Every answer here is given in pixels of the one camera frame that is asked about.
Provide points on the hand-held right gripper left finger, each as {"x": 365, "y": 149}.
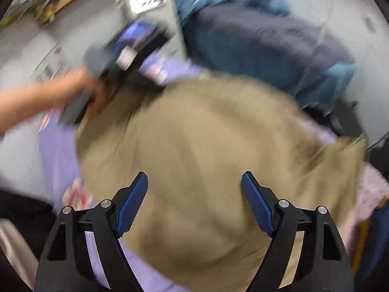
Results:
{"x": 132, "y": 206}

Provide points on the dark blue yellow-trimmed mat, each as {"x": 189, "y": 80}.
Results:
{"x": 373, "y": 234}

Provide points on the printed paper sheet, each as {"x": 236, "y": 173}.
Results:
{"x": 51, "y": 64}

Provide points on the person's left forearm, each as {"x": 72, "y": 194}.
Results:
{"x": 30, "y": 103}

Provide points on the tan padded jacket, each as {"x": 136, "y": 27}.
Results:
{"x": 197, "y": 143}

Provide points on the blue and grey clothes pile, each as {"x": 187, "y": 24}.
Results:
{"x": 258, "y": 70}

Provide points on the dark cloth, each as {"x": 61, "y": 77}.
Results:
{"x": 24, "y": 203}

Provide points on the person's left hand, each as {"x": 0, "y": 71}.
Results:
{"x": 82, "y": 82}

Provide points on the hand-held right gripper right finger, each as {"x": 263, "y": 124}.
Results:
{"x": 256, "y": 206}

